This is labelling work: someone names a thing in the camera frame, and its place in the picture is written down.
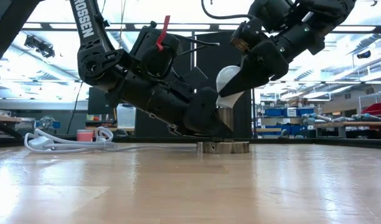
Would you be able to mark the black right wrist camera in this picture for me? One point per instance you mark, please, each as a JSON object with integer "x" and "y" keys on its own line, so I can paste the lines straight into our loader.
{"x": 246, "y": 35}

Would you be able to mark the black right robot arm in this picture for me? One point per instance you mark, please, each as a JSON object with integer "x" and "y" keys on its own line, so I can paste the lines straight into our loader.
{"x": 318, "y": 18}

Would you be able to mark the low wooden shelf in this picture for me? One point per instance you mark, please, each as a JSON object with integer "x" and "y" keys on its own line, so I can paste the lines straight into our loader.
{"x": 97, "y": 124}

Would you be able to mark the wooden workbench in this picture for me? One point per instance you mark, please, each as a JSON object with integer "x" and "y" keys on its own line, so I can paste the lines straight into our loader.
{"x": 365, "y": 124}

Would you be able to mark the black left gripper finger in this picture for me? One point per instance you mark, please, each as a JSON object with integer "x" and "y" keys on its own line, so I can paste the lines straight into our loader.
{"x": 195, "y": 79}
{"x": 206, "y": 115}

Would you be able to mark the red storage bin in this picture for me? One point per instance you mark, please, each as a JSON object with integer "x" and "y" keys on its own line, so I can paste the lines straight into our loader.
{"x": 377, "y": 109}

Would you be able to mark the blue storage bin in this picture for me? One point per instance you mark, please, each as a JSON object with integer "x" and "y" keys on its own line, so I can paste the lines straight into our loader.
{"x": 290, "y": 129}
{"x": 274, "y": 112}

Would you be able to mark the white lightbulb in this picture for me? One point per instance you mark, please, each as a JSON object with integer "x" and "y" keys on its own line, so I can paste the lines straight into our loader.
{"x": 224, "y": 77}

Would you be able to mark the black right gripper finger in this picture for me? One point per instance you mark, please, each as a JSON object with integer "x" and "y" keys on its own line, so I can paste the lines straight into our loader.
{"x": 243, "y": 84}

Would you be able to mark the round lamp socket base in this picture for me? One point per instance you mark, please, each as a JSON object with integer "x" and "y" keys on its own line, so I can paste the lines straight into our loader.
{"x": 224, "y": 146}

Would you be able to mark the black aluminium frame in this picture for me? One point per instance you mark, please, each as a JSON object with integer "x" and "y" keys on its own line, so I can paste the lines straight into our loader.
{"x": 333, "y": 143}

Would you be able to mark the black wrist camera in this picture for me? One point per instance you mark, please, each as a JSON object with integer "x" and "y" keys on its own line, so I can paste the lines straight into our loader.
{"x": 150, "y": 53}
{"x": 246, "y": 35}

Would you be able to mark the black ceiling speaker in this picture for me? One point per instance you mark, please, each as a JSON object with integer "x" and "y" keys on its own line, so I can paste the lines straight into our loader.
{"x": 364, "y": 54}

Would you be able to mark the black monitor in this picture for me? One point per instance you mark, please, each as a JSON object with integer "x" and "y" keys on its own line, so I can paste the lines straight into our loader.
{"x": 97, "y": 102}

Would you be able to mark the black backdrop panel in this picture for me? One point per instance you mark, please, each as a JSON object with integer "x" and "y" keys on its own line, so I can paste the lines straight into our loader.
{"x": 147, "y": 124}
{"x": 215, "y": 49}

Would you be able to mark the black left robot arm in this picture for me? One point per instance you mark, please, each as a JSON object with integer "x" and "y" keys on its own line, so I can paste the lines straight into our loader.
{"x": 91, "y": 46}

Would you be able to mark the blue plastic crate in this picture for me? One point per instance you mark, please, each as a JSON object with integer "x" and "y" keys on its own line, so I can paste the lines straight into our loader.
{"x": 48, "y": 124}

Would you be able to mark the wooden side table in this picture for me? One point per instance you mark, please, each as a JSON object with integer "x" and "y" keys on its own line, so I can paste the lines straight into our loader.
{"x": 3, "y": 119}

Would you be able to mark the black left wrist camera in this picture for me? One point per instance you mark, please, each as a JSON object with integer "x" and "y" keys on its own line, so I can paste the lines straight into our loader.
{"x": 150, "y": 53}

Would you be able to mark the clear plastic bin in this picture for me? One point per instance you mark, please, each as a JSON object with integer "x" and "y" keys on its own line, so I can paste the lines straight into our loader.
{"x": 125, "y": 115}

